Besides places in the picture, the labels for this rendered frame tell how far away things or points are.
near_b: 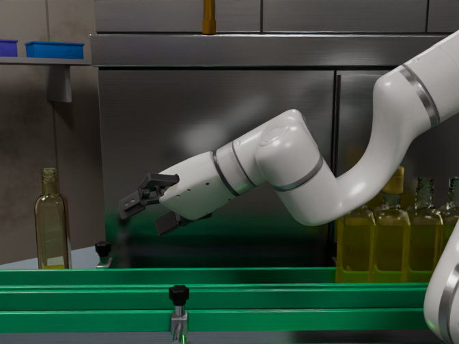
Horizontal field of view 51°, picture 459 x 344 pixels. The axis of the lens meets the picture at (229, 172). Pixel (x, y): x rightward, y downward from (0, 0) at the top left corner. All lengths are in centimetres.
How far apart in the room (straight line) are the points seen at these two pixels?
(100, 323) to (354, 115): 59
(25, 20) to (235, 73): 258
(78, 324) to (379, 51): 71
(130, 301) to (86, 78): 279
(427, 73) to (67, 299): 64
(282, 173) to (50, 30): 298
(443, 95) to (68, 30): 309
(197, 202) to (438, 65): 36
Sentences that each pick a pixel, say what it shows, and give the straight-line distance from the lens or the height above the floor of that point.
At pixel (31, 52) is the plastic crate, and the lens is 307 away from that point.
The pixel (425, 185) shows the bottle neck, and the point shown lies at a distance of 89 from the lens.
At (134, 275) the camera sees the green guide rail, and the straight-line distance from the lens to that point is 93.
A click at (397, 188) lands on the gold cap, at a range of 87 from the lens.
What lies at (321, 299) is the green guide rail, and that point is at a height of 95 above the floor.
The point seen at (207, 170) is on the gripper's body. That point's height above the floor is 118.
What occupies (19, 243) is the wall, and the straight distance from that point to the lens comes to 354.
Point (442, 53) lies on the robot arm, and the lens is 61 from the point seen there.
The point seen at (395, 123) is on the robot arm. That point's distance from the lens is 59.
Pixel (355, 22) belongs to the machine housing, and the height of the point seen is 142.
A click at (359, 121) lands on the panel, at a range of 97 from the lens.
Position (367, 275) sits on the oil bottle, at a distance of 89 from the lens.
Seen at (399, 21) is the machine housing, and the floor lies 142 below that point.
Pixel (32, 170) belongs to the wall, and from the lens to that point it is 345.
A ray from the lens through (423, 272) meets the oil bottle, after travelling 92.
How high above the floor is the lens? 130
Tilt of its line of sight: 10 degrees down
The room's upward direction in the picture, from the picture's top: straight up
